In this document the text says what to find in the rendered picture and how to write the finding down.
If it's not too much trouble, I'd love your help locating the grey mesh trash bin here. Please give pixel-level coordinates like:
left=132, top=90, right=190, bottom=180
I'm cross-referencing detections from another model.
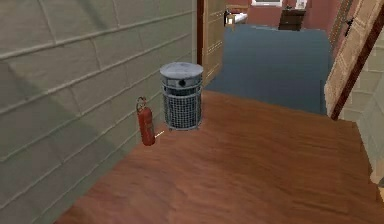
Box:
left=159, top=61, right=204, bottom=132

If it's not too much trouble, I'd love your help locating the red fire extinguisher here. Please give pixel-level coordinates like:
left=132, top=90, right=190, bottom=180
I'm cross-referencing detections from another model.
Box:
left=135, top=96, right=157, bottom=147

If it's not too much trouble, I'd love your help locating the beige panelled room door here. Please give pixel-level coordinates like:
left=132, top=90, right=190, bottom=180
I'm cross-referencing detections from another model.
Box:
left=324, top=0, right=384, bottom=117
left=202, top=0, right=228, bottom=88

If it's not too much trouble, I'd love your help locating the white bed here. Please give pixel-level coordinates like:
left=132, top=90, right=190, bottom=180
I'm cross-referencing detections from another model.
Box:
left=226, top=12, right=249, bottom=26

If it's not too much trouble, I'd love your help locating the white window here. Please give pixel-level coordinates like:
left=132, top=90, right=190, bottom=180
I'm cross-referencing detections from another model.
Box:
left=250, top=0, right=283, bottom=8

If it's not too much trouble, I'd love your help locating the dark brown wooden cabinet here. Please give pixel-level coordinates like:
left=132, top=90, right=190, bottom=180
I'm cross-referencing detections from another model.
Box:
left=277, top=8, right=307, bottom=32

